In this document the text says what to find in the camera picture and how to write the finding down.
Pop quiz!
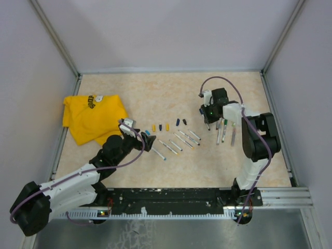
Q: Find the navy capped white marker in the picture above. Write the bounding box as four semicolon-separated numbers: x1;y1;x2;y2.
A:
199;108;211;131

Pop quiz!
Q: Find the dark green capped marker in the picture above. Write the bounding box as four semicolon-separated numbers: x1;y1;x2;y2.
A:
222;119;228;143

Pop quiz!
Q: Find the yellow t-shirt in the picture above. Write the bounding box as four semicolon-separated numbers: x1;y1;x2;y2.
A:
62;95;129;146

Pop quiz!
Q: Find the blue eraser-cap white marker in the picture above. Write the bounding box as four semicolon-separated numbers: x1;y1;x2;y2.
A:
169;140;183;151

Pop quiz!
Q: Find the yellow capped clear pen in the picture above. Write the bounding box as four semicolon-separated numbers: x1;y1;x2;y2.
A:
173;133;194;149

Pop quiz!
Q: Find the left corner aluminium post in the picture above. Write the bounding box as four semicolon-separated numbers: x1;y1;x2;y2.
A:
28;0;80;78

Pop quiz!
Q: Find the black eraser-cap white marker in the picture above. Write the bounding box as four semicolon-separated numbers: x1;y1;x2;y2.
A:
188;129;202;141

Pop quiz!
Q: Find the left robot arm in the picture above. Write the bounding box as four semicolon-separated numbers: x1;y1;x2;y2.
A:
10;132;156;237

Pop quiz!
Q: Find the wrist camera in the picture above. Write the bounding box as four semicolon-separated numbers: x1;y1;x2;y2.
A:
119;118;136;137
199;90;213;107

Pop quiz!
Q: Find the orange capped white marker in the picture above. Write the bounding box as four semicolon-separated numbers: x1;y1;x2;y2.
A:
216;123;222;145

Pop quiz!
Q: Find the white cable duct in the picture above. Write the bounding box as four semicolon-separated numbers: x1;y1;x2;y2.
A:
58;209;244;220

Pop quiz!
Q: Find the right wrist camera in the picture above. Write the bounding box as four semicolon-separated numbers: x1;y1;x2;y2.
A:
199;90;213;107

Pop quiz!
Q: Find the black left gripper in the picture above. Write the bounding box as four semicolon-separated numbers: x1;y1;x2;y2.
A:
114;129;156;164

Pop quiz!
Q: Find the corner aluminium post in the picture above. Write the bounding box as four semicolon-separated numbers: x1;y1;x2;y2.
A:
28;0;80;78
260;0;307;75

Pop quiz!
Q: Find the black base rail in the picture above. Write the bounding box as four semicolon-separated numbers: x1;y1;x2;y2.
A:
84;188;248;215

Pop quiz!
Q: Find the dark blue capped marker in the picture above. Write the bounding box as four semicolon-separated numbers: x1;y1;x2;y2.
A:
178;130;200;146

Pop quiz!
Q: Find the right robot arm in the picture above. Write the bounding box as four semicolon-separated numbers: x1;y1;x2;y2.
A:
199;88;281;205

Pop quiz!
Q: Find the right corner aluminium post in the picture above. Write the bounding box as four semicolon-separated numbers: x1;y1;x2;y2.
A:
260;0;307;75

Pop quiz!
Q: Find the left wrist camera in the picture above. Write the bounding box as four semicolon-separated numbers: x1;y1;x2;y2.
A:
119;118;136;137

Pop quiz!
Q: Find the purple grey marker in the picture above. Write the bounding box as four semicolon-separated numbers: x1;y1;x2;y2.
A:
231;127;236;147

